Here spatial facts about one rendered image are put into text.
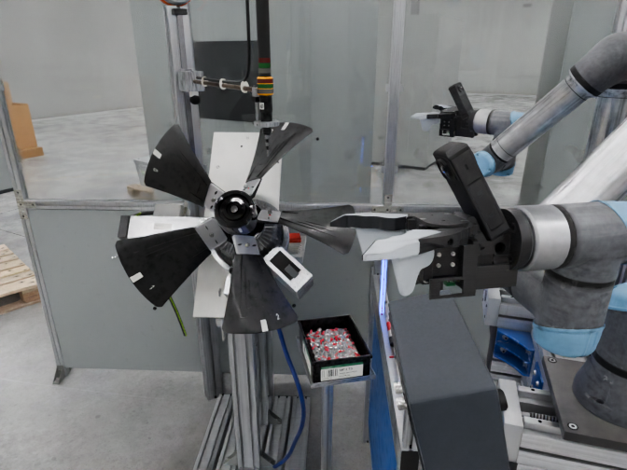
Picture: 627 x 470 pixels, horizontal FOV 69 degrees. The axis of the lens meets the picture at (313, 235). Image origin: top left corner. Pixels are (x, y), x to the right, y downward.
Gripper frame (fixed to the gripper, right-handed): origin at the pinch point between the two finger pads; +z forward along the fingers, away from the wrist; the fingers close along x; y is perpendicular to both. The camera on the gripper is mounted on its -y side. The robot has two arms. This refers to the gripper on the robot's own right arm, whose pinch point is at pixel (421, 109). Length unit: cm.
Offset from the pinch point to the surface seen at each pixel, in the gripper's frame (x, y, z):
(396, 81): 25.4, -4.0, 26.6
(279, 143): -47, 1, 22
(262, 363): -54, 97, 43
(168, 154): -72, 1, 47
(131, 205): -57, 40, 119
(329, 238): -57, 23, -4
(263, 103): -58, -14, 14
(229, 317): -88, 36, 6
